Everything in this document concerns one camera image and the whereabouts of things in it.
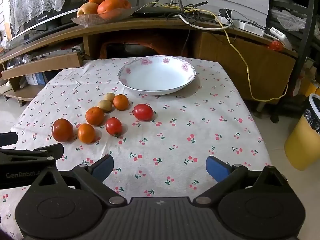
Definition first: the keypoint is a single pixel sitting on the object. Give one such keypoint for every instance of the red plastic ornament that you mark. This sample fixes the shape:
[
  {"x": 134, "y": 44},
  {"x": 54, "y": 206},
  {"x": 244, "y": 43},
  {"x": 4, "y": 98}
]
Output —
[{"x": 275, "y": 45}]

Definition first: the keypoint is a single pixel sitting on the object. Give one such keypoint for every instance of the white floral rim plate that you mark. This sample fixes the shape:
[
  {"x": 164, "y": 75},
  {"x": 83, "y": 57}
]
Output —
[{"x": 157, "y": 77}]

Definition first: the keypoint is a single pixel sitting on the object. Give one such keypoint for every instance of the black power adapter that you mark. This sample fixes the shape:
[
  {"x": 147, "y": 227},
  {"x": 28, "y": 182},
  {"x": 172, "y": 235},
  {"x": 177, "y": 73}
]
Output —
[{"x": 225, "y": 13}]

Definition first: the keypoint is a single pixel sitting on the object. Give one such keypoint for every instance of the cherry print tablecloth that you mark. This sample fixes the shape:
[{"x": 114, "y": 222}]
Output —
[{"x": 180, "y": 130}]

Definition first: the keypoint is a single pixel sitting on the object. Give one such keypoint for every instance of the small red tomato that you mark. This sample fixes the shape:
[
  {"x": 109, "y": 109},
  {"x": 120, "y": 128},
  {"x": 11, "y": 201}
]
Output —
[{"x": 113, "y": 126}]

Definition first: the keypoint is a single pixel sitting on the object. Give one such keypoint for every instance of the wooden television cabinet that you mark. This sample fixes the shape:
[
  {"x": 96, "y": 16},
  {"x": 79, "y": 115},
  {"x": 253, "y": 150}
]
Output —
[{"x": 262, "y": 65}]

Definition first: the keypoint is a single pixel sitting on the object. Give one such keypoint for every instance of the oblong red tomato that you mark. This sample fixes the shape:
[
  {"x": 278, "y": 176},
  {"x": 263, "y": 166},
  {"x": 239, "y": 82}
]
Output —
[{"x": 143, "y": 112}]

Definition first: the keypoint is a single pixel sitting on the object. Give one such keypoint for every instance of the yellow red apple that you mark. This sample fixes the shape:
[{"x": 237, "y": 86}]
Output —
[{"x": 87, "y": 9}]

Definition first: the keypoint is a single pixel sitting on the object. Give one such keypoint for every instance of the white labelled box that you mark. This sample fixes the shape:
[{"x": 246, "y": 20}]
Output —
[{"x": 278, "y": 36}]

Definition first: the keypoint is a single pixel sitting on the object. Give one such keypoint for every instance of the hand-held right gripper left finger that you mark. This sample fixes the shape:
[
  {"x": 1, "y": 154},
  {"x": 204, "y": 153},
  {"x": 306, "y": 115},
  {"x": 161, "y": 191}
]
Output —
[{"x": 103, "y": 167}]

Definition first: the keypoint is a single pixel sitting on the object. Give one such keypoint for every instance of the white lace cloth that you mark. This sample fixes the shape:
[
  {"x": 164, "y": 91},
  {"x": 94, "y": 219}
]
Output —
[{"x": 37, "y": 0}]

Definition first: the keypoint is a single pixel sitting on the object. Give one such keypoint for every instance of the brown kiwi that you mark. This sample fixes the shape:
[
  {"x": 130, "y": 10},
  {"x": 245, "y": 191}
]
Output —
[
  {"x": 104, "y": 105},
  {"x": 109, "y": 96}
]

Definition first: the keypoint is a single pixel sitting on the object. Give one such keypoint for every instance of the yellow trash bin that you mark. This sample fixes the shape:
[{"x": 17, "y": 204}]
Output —
[{"x": 302, "y": 142}]

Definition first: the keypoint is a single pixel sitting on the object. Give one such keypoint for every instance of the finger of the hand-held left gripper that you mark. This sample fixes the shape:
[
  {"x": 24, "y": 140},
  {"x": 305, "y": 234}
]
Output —
[
  {"x": 7, "y": 139},
  {"x": 35, "y": 153}
]

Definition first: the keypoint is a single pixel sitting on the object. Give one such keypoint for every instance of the small tangerine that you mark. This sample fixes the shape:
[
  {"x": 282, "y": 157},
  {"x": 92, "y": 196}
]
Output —
[
  {"x": 121, "y": 102},
  {"x": 94, "y": 115},
  {"x": 86, "y": 133}
]

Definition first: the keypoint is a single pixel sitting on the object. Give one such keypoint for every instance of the blue white box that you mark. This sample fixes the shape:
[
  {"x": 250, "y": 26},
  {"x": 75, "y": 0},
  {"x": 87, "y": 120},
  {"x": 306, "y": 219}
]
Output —
[{"x": 36, "y": 78}]

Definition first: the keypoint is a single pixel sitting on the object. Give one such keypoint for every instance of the clear glass fruit dish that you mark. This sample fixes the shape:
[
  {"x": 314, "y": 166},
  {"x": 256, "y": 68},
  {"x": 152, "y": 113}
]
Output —
[{"x": 86, "y": 20}]

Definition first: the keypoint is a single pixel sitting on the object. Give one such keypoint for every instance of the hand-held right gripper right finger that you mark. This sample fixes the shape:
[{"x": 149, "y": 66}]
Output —
[{"x": 217, "y": 170}]

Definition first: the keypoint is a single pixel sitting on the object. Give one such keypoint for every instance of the black shelf rack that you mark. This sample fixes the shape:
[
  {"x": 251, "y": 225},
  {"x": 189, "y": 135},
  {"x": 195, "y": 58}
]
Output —
[{"x": 308, "y": 17}]

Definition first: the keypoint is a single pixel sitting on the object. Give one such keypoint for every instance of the clear plastic wrap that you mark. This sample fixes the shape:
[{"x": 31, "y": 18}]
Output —
[{"x": 287, "y": 20}]

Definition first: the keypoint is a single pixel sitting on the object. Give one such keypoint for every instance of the white power strip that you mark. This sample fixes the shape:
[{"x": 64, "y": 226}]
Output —
[{"x": 247, "y": 27}]

